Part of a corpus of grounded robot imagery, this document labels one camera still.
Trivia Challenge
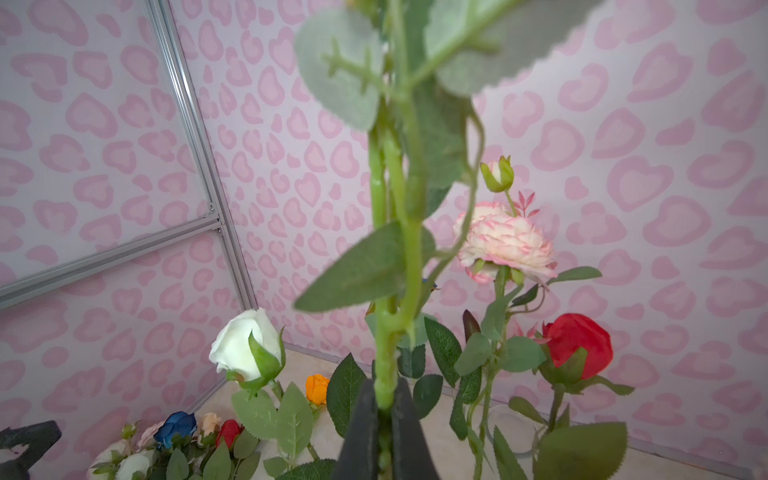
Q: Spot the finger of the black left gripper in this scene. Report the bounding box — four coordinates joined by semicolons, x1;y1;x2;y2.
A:
1;420;62;480

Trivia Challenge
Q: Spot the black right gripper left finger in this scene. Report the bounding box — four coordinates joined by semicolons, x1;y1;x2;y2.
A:
331;380;379;480

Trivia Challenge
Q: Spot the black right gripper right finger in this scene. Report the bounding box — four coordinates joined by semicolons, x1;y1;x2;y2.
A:
391;378;440;480

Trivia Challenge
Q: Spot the orange rose stem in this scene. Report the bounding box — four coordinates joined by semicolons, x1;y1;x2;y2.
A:
305;374;330;406

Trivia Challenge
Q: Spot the white rose stem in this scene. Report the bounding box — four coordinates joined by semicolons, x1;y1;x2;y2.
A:
209;308;319;479

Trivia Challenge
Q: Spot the red rose stem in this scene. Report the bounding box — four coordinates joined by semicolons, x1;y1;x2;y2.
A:
492;313;634;479

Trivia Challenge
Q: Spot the pink rose spray stem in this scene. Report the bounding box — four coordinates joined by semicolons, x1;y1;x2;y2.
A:
454;156;602;479

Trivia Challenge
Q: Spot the light blue flower spray stem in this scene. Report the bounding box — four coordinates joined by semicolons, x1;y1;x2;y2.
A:
294;1;596;412

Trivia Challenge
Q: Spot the clear glass vase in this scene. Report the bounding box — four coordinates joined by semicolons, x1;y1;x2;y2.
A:
487;405;547;461

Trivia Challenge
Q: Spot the pale pink white flower bunch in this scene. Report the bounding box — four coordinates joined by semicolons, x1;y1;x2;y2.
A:
85;413;224;479

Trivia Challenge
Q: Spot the aluminium frame profile left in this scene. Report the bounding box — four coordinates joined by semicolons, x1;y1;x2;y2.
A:
1;1;255;309

